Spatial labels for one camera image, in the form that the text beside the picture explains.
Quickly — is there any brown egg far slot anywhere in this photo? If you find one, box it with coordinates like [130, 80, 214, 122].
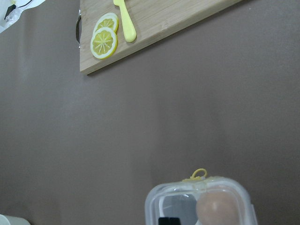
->
[196, 192, 240, 225]

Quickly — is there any lemon slice front lower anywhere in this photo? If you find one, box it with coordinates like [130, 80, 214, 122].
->
[90, 27, 118, 60]

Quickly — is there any yellow rubber band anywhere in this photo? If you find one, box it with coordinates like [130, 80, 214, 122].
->
[182, 168, 208, 182]

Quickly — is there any yellow plastic knife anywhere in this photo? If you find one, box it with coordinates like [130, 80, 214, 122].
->
[113, 0, 137, 43]

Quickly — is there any wooden cutting board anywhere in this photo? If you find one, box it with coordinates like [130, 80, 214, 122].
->
[80, 0, 237, 75]

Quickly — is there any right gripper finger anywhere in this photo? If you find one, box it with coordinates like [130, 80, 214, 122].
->
[158, 217, 181, 225]

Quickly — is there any lemon slice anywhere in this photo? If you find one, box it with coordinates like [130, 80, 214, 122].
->
[90, 27, 118, 60]
[93, 13, 119, 33]

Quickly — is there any lemon slice back lower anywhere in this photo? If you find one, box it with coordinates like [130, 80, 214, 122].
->
[93, 13, 119, 33]

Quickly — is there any white ceramic bowl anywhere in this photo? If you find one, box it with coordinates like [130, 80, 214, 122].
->
[0, 214, 30, 225]

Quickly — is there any clear plastic egg box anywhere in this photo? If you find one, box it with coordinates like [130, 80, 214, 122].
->
[145, 177, 258, 225]

